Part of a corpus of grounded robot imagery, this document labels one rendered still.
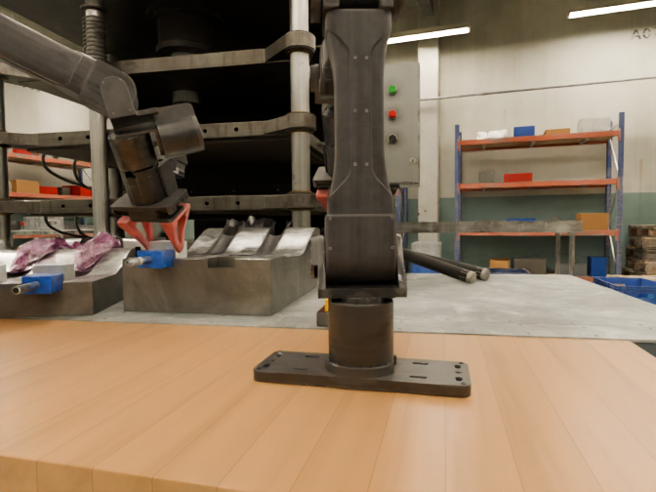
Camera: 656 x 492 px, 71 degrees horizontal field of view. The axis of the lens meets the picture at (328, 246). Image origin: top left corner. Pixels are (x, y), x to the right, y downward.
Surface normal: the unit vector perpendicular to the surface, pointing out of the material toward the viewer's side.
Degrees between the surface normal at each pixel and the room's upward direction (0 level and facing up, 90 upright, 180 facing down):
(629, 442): 0
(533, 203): 90
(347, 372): 90
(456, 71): 90
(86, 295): 90
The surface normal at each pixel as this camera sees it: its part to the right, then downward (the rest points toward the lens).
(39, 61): 0.29, 0.07
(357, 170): 0.03, 0.00
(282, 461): -0.01, -1.00
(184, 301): -0.19, 0.05
